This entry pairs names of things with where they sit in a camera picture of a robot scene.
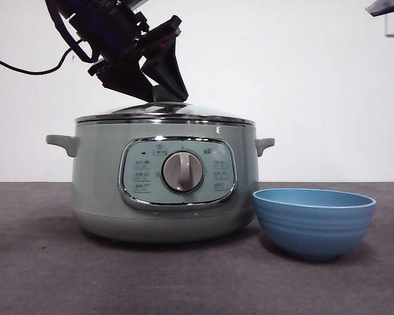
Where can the glass lid with green knob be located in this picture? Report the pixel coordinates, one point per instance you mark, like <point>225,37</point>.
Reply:
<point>200,113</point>

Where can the blue ribbed bowl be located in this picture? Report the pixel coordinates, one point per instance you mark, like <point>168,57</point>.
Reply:
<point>315,229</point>

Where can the pale green electric steamer pot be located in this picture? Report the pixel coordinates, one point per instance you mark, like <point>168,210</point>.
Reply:
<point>95,180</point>

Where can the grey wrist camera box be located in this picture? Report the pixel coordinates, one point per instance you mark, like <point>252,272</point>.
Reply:
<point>390,7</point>
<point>138,3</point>

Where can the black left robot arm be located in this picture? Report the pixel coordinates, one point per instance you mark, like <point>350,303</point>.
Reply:
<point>98,23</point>

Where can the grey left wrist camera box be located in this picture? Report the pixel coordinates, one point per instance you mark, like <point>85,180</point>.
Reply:
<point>138,3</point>

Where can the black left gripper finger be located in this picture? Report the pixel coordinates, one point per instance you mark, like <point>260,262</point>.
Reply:
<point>124,78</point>
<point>169,72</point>

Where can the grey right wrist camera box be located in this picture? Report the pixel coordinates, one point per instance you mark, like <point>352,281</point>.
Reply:
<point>390,7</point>

